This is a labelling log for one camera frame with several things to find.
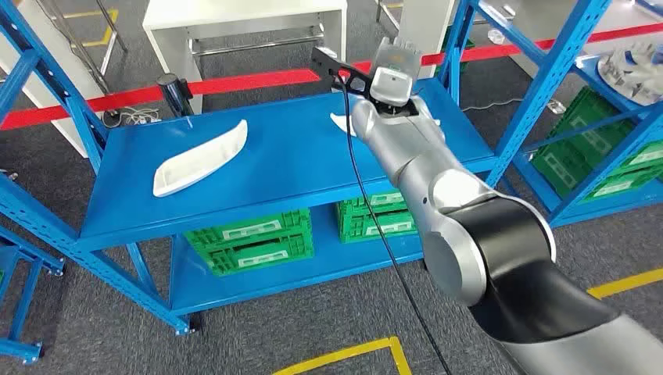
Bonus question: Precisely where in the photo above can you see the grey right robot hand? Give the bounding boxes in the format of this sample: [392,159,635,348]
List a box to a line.
[374,36,424,74]

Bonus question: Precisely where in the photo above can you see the white part with handwriting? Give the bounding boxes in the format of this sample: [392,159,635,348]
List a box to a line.
[329,111,443,138]

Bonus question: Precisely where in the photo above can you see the blue metal shelf rack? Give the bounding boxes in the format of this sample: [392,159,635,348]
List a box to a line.
[510,48,663,229]
[0,0,615,338]
[0,225,66,366]

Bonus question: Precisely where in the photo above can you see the long white plastic part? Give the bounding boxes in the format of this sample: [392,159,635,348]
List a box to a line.
[152,119,249,198]

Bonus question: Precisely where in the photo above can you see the white grey moulded part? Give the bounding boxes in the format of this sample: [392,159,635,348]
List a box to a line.
[597,41,663,107]

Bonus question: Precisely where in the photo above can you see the red barrier belt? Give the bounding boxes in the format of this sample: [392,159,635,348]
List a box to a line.
[0,23,663,130]

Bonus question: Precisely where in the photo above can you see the white table with metal bars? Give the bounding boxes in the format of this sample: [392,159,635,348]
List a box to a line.
[142,0,348,115]

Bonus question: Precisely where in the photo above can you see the large green plastic crate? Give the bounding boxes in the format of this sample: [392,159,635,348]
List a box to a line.
[530,85,640,200]

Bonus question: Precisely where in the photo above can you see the yellow floor tape square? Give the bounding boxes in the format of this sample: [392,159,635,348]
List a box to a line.
[271,336,413,375]

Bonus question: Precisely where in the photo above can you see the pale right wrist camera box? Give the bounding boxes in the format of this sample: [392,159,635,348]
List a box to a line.
[369,66,414,108]

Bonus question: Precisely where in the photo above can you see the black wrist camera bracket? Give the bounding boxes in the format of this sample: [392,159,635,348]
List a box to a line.
[310,46,375,103]

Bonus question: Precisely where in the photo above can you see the thin white cable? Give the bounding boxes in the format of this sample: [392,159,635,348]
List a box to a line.
[461,97,525,113]

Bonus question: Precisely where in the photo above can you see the black cable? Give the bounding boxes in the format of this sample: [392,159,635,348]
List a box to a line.
[331,70,454,375]

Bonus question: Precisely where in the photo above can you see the black stanchion post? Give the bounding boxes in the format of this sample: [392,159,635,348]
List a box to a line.
[156,73,195,117]

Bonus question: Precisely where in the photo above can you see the tangled thin cables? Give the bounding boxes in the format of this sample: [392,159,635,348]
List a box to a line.
[102,105,159,130]

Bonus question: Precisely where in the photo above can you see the metal frame stand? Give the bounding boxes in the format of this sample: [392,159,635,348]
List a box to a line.
[36,0,129,95]

